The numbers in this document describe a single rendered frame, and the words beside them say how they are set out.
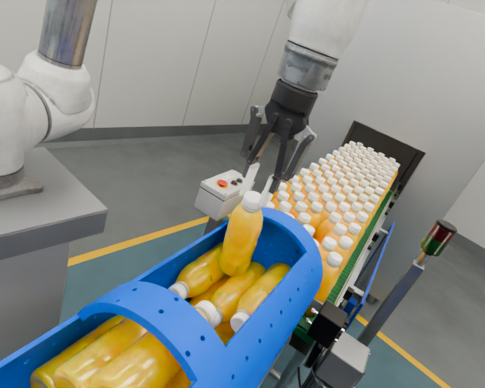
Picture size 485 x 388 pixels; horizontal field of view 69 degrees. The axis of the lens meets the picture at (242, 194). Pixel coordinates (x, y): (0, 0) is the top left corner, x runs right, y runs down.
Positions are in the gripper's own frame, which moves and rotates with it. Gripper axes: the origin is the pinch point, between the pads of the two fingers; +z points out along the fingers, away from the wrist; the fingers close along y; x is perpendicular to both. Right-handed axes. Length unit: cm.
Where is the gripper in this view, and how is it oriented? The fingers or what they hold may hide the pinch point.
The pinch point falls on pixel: (258, 185)
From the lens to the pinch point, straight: 69.3
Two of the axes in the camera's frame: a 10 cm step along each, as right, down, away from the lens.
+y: 8.1, 4.9, -3.3
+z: -3.2, 8.4, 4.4
